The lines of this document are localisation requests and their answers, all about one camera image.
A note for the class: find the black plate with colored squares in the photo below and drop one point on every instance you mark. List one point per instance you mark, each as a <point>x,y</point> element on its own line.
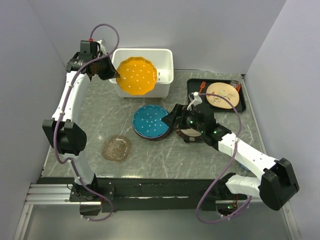
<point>188,135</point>

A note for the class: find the clear glass cup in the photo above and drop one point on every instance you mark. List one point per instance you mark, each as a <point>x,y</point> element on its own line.
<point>234,82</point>

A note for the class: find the blue patterned small plate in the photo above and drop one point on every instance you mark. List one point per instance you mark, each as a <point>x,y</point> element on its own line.
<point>243,166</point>

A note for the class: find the orange plastic spoon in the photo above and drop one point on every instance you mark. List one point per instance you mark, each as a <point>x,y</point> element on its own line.
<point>238,87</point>

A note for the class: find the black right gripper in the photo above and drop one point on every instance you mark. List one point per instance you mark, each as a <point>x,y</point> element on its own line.
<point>171,119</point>

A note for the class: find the dark blue brown-rimmed plate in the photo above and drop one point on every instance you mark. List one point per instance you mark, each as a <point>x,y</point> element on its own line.
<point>151,129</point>

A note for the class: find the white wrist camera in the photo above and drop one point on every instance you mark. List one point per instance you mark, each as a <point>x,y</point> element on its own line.
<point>101,47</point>
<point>195,100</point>

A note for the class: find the orange polka dot plate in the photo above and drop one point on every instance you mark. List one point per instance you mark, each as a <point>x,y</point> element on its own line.
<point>137,76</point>

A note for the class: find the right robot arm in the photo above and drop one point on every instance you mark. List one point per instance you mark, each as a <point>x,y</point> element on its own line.
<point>274,180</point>

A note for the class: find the white plastic bin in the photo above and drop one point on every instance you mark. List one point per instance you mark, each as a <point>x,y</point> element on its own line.
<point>161,58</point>

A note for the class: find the pink glass dish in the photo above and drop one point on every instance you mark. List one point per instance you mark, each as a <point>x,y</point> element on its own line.
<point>116,148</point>

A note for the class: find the blue polka dot plate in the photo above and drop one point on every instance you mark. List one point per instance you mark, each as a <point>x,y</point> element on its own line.
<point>150,112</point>

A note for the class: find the beige bird plate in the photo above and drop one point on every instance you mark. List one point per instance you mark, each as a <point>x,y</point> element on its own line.
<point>226,91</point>

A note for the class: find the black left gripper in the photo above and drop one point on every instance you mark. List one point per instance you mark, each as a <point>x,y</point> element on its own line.
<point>111,72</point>

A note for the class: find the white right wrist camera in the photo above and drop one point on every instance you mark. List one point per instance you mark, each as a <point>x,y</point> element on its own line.
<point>195,100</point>

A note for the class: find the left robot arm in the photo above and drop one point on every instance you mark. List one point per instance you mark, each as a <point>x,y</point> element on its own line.
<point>65,136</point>

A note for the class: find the aluminium frame rail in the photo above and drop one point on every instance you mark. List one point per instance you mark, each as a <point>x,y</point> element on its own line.
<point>52,194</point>

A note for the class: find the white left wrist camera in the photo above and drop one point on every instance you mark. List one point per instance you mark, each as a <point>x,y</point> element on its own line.
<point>101,47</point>

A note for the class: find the orange plastic fork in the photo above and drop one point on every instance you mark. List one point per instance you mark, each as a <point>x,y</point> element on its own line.
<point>202,86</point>

